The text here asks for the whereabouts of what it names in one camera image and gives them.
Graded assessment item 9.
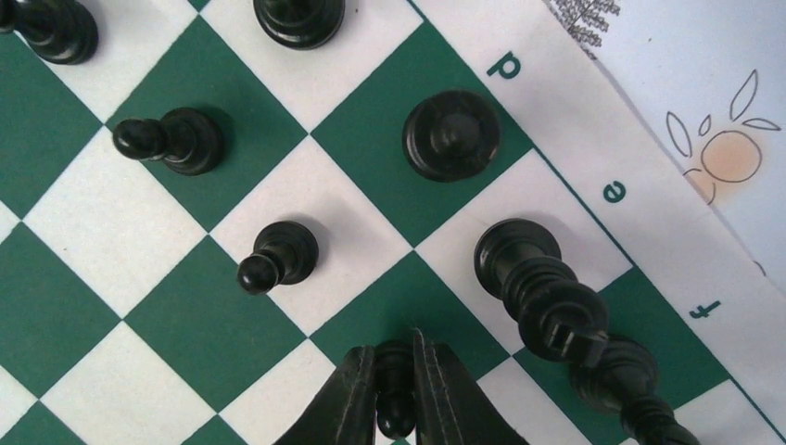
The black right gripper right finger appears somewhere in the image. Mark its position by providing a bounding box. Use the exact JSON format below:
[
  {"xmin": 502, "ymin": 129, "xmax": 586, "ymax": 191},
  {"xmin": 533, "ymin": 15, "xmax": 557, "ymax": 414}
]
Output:
[{"xmin": 413, "ymin": 329, "xmax": 527, "ymax": 445}]

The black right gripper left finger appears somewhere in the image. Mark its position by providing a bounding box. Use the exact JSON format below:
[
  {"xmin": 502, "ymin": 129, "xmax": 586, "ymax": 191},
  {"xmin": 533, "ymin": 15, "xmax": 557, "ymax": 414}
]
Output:
[{"xmin": 275, "ymin": 346, "xmax": 376, "ymax": 445}]

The black chess pawn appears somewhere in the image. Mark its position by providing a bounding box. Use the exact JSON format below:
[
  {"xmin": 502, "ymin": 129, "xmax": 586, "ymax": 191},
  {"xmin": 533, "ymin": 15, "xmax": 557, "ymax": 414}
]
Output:
[
  {"xmin": 374, "ymin": 340, "xmax": 417, "ymax": 440},
  {"xmin": 112, "ymin": 108, "xmax": 225, "ymax": 176},
  {"xmin": 236, "ymin": 221, "xmax": 319, "ymax": 295}
]

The black chess piece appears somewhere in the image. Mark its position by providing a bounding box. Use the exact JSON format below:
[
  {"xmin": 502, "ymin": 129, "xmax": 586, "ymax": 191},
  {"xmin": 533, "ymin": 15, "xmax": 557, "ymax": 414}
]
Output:
[{"xmin": 1, "ymin": 0, "xmax": 99, "ymax": 65}]

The black chess king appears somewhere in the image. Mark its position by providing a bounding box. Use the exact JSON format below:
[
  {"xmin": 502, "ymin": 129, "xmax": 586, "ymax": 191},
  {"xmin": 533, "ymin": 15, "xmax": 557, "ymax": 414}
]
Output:
[{"xmin": 474, "ymin": 218, "xmax": 609, "ymax": 367}]

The black chess bishop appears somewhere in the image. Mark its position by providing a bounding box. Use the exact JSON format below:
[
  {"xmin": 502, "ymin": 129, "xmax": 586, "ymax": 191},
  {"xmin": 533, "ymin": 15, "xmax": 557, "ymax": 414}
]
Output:
[{"xmin": 569, "ymin": 335, "xmax": 700, "ymax": 445}]

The green white chess board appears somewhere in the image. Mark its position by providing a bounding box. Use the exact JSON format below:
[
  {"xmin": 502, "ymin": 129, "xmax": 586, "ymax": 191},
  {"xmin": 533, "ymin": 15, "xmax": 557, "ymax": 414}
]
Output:
[{"xmin": 1, "ymin": 1, "xmax": 785, "ymax": 444}]

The black chess queen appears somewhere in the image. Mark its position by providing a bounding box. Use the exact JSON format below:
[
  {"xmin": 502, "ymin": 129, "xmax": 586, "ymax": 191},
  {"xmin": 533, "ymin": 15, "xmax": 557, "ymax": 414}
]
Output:
[{"xmin": 401, "ymin": 89, "xmax": 501, "ymax": 183}]

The floral patterned table mat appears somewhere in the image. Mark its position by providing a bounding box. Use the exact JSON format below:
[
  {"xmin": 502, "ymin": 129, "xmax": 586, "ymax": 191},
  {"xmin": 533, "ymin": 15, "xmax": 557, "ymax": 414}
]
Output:
[{"xmin": 548, "ymin": 1, "xmax": 785, "ymax": 286}]

